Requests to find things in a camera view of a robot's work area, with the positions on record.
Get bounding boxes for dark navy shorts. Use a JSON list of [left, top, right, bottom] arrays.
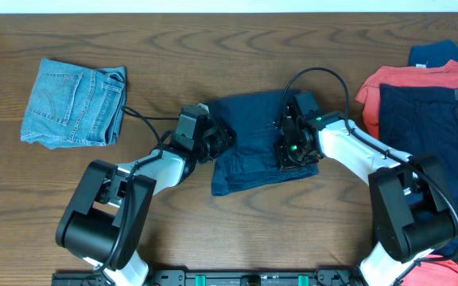
[[206, 90, 318, 196]]

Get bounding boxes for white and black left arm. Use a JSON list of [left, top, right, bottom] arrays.
[[56, 114, 235, 286]]

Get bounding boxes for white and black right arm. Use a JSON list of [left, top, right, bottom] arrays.
[[275, 110, 458, 285]]

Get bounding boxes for folded light blue denim shorts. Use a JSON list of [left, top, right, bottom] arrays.
[[21, 59, 126, 149]]

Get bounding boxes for navy shorts in pile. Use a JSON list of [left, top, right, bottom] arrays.
[[378, 83, 458, 276]]

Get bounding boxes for teal blue garment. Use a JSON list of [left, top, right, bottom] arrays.
[[408, 40, 458, 68]]

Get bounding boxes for red garment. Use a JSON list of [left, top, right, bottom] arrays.
[[355, 59, 458, 286]]

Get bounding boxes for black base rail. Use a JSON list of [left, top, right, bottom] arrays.
[[52, 265, 367, 286]]

